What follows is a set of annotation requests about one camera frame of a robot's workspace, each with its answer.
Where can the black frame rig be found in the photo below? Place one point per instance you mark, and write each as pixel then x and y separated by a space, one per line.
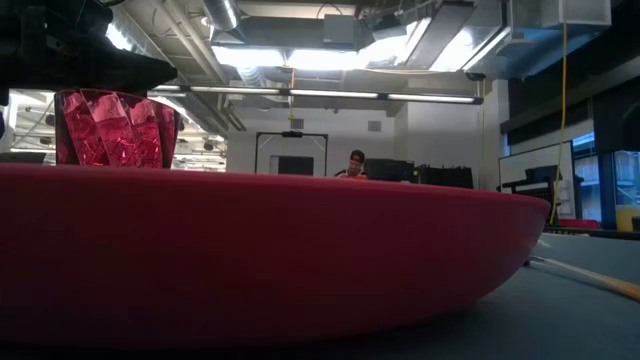
pixel 292 134

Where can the long ceiling light fixture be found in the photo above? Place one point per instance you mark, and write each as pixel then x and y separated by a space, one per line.
pixel 330 93

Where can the red flat box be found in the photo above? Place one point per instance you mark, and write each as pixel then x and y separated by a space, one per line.
pixel 579 223

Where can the black computer monitor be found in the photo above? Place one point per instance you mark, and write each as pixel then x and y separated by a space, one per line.
pixel 445 176
pixel 389 170

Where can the red faceted plastic cup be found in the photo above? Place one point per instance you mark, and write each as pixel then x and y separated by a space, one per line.
pixel 115 130

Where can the silver ventilation duct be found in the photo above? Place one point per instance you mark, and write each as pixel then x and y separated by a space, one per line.
pixel 222 14

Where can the pink plastic plate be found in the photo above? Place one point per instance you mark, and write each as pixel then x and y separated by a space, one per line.
pixel 250 250

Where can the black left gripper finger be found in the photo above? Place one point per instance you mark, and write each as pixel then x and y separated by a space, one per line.
pixel 110 72

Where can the person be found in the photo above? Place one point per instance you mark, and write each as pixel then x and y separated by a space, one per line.
pixel 354 167

